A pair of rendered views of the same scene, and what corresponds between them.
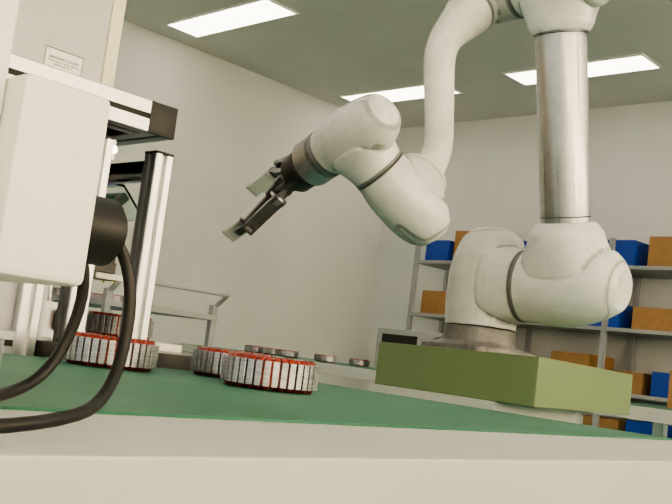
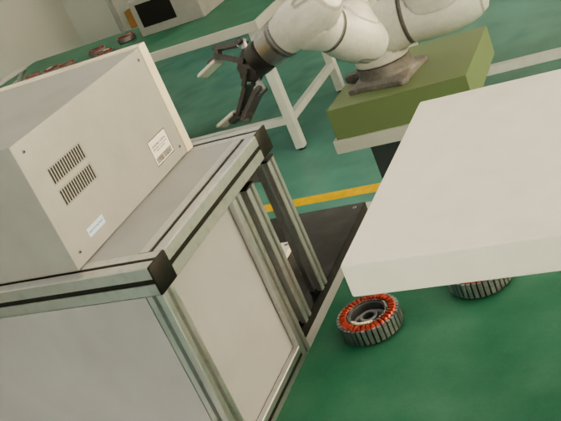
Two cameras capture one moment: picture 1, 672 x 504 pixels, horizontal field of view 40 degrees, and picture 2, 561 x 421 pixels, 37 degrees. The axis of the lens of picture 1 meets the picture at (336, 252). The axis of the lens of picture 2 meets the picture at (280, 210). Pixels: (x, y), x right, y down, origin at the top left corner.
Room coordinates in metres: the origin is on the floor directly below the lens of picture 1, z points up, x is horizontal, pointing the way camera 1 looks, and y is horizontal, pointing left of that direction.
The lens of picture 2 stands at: (-0.06, 0.61, 1.55)
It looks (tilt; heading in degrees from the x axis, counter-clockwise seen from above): 23 degrees down; 346
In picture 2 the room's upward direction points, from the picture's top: 24 degrees counter-clockwise
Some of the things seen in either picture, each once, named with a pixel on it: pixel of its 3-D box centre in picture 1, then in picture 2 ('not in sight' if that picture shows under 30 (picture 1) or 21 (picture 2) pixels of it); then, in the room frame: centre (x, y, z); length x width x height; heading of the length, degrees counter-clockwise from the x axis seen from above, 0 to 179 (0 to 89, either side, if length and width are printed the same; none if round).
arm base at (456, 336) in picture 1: (471, 341); (379, 68); (2.03, -0.32, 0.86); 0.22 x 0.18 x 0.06; 36
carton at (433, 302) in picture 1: (449, 305); not in sight; (8.85, -1.13, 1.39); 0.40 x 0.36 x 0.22; 137
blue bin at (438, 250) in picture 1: (450, 254); not in sight; (8.87, -1.09, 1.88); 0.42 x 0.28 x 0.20; 134
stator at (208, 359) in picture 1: (232, 364); not in sight; (1.26, 0.12, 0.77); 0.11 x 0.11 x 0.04
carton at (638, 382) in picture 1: (628, 382); not in sight; (7.55, -2.47, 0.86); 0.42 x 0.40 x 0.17; 45
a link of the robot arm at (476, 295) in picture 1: (489, 278); (372, 19); (2.01, -0.34, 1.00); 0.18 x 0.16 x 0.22; 48
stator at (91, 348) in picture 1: (111, 351); (370, 318); (1.14, 0.25, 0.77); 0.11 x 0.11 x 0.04
